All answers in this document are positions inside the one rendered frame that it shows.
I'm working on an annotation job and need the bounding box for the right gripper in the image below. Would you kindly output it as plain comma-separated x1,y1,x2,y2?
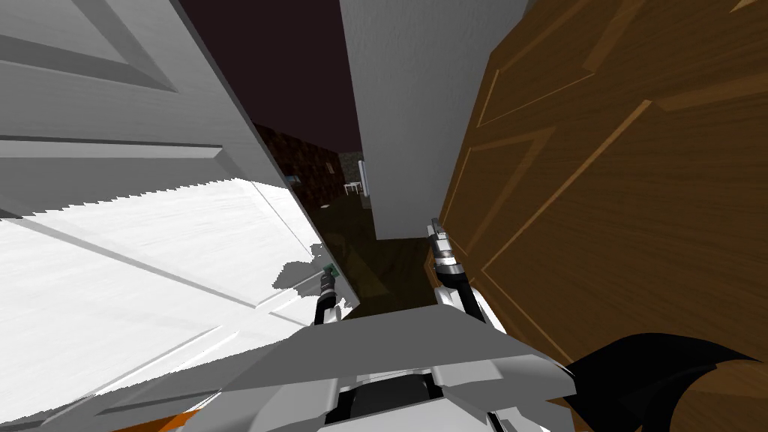
426,217,452,258

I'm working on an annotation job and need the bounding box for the white panelled door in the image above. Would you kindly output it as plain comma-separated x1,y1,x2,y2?
0,0,362,424

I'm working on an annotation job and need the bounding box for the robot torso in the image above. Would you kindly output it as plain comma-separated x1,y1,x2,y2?
113,302,578,432

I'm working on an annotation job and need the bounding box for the brown wooden door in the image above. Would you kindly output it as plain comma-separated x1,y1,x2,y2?
422,0,768,432

